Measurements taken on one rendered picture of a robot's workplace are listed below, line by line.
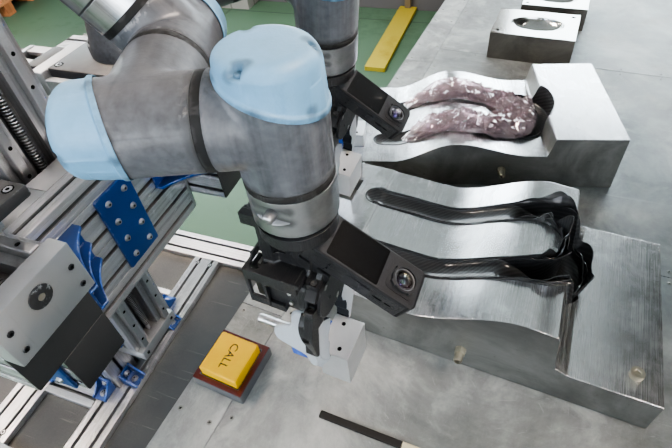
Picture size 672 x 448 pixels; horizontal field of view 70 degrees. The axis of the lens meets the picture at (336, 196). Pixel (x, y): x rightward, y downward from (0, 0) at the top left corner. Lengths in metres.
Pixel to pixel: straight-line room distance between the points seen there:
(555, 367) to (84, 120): 0.57
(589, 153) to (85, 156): 0.80
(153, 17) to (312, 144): 0.18
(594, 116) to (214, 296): 1.15
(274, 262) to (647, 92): 1.04
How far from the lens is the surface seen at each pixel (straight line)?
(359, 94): 0.64
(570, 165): 0.96
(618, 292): 0.78
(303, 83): 0.31
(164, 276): 1.70
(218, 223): 2.09
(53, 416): 1.58
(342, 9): 0.56
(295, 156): 0.33
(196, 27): 0.45
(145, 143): 0.34
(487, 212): 0.77
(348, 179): 0.76
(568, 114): 0.98
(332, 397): 0.70
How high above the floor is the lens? 1.44
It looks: 44 degrees down
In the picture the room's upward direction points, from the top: 6 degrees counter-clockwise
